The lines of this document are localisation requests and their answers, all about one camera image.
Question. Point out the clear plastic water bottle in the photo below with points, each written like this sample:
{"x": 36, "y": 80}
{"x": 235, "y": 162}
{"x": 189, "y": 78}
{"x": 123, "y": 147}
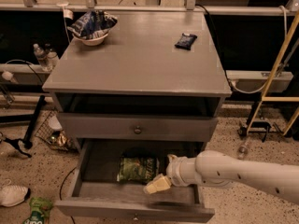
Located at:
{"x": 42, "y": 58}

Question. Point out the plastic bottle on floor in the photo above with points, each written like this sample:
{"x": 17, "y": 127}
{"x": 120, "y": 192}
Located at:
{"x": 243, "y": 150}

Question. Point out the grey wooden drawer cabinet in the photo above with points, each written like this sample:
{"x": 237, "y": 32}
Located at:
{"x": 139, "y": 71}

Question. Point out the wire mesh basket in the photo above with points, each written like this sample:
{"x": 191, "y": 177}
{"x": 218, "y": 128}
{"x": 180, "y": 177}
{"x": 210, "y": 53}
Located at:
{"x": 53, "y": 135}

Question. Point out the green jalapeno chip bag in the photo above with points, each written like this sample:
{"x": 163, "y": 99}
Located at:
{"x": 138, "y": 169}

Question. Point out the closed upper grey drawer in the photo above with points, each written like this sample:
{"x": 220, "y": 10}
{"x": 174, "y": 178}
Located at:
{"x": 131, "y": 127}

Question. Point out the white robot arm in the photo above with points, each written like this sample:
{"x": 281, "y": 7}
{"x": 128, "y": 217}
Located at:
{"x": 214, "y": 169}

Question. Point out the blue chip bag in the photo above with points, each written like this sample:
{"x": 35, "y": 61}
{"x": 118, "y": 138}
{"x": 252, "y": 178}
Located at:
{"x": 93, "y": 24}

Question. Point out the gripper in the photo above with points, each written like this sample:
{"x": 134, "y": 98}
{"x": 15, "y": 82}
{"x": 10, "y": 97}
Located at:
{"x": 173, "y": 171}

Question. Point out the small dark blue packet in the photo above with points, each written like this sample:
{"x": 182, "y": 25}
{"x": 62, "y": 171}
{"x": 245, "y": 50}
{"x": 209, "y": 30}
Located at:
{"x": 186, "y": 41}

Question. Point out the white lamp on rail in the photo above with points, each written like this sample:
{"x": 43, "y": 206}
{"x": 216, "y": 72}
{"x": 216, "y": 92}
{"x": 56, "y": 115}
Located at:
{"x": 67, "y": 13}

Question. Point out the white bowl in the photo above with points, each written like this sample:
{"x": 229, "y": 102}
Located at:
{"x": 92, "y": 42}

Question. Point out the open lower grey drawer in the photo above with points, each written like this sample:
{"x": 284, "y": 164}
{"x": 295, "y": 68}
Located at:
{"x": 96, "y": 192}

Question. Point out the white sneaker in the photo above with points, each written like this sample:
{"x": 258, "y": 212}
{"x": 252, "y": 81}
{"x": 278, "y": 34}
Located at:
{"x": 12, "y": 195}

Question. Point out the green snack bag on floor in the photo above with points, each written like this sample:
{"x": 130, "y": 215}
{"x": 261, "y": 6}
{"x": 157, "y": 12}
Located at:
{"x": 39, "y": 211}

